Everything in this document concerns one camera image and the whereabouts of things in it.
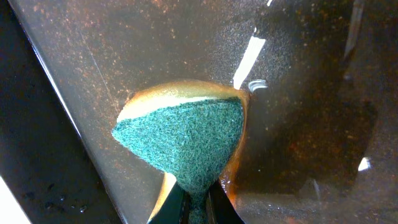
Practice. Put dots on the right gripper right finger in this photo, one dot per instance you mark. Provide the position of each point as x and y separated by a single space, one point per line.
219 209

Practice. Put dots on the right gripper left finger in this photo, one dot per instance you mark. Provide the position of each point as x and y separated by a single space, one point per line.
174 210

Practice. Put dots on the green yellow sponge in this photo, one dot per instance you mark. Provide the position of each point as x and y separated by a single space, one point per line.
190 130

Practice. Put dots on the black rectangular tray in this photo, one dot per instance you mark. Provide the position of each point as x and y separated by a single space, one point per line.
322 134

